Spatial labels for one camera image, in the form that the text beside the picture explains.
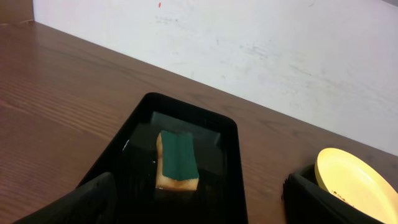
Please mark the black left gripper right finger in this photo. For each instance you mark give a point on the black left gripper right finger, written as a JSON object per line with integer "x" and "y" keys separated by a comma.
{"x": 305, "y": 202}

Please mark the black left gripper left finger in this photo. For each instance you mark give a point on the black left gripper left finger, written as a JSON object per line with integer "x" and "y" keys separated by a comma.
{"x": 92, "y": 202}

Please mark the yellow green scrub sponge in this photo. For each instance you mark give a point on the yellow green scrub sponge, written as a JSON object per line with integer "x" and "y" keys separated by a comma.
{"x": 176, "y": 164}

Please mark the black rectangular water tray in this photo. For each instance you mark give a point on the black rectangular water tray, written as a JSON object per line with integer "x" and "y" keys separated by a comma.
{"x": 131, "y": 158}

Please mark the yellow plate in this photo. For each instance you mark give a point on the yellow plate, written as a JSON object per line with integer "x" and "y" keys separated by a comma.
{"x": 356, "y": 183}

